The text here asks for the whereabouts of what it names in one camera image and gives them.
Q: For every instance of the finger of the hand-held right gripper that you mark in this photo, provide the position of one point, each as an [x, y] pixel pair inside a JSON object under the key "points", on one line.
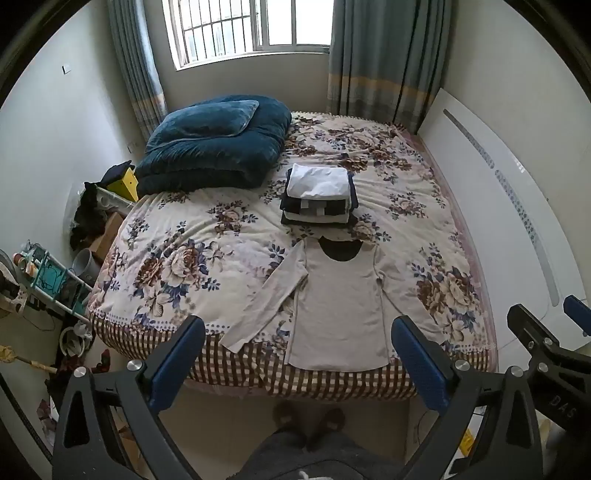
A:
{"points": [[526, 325], [579, 314]]}

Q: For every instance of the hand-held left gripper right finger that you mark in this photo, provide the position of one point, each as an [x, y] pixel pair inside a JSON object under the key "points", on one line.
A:
{"points": [[421, 364]]}

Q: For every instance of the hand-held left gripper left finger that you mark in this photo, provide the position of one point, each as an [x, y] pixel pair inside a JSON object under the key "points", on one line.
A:
{"points": [[178, 360]]}

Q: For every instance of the beige long-sleeve shirt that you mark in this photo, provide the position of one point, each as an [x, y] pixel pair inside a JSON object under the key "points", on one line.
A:
{"points": [[341, 304]]}

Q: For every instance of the black clothes pile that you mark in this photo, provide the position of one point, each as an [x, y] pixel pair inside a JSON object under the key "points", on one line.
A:
{"points": [[87, 217]]}

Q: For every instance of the stack of folded clothes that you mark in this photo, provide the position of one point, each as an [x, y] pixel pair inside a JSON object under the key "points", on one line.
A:
{"points": [[353, 196]]}

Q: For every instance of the white headboard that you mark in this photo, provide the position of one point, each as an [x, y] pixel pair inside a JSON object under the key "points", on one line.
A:
{"points": [[503, 221]]}

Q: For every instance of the bed with floral sheet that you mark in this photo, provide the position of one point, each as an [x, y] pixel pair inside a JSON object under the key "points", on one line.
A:
{"points": [[184, 249]]}

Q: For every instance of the person's brown slipper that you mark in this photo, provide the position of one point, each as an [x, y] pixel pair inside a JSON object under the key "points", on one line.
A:
{"points": [[328, 427], [288, 415]]}

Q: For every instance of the person's grey trousers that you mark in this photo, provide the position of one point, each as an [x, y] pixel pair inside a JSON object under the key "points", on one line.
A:
{"points": [[318, 457]]}

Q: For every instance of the cardboard box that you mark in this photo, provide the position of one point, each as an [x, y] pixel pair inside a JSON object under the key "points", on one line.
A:
{"points": [[107, 235]]}

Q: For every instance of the teal shelf cart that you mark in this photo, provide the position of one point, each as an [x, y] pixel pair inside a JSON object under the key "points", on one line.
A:
{"points": [[51, 281]]}

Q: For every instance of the yellow duster stick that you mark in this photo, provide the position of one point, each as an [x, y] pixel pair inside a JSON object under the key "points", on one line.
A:
{"points": [[25, 360]]}

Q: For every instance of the yellow box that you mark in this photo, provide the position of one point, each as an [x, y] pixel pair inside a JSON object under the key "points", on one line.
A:
{"points": [[123, 184]]}

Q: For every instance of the striped folded garment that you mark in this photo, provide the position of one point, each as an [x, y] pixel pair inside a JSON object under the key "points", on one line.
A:
{"points": [[316, 207]]}

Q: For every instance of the blue folded quilt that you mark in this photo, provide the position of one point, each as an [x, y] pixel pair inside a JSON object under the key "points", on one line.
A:
{"points": [[217, 157]]}

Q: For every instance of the white folded garment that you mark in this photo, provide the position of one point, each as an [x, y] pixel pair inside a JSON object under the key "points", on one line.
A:
{"points": [[318, 181]]}

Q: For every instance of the blue pillow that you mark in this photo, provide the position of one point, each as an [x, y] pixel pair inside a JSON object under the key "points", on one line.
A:
{"points": [[203, 122]]}

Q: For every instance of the narrow blue-grey curtain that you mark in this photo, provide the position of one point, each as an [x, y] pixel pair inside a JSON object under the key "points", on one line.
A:
{"points": [[138, 69]]}

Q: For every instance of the wide blue-grey curtain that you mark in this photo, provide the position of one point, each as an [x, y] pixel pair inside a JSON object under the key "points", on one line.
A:
{"points": [[383, 60]]}

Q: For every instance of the barred window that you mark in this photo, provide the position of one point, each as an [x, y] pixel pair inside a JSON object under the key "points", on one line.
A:
{"points": [[240, 27]]}

